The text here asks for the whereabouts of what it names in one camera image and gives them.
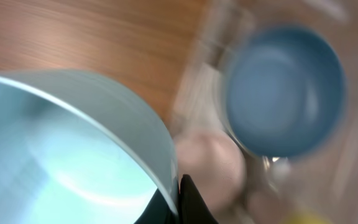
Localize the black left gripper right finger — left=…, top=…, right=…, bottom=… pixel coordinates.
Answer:
left=179, top=174, right=218, bottom=224

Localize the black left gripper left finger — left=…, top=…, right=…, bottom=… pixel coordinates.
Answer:
left=134, top=189, right=175, bottom=224

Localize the pink plastic cup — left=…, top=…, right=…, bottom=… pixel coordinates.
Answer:
left=174, top=129, right=246, bottom=213

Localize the yellow plastic cup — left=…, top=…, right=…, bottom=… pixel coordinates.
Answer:
left=281, top=211, right=332, bottom=224

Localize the light blue plastic cup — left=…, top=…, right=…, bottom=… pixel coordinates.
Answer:
left=0, top=70, right=179, bottom=223

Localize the blue bowl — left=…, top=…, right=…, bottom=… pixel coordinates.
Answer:
left=221, top=24, right=347, bottom=157

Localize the clear plastic storage bin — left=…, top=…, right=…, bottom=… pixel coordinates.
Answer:
left=170, top=0, right=358, bottom=223

